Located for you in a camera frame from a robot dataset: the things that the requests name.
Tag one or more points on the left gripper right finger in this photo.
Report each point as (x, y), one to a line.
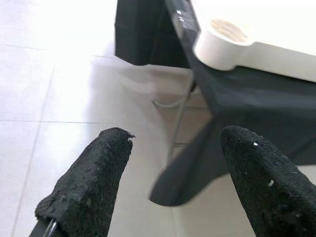
(271, 192)

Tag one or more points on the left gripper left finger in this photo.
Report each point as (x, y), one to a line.
(89, 187)

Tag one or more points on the white plastic children table top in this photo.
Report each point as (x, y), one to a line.
(271, 37)

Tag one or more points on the black table cloth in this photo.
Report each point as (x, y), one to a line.
(259, 98)

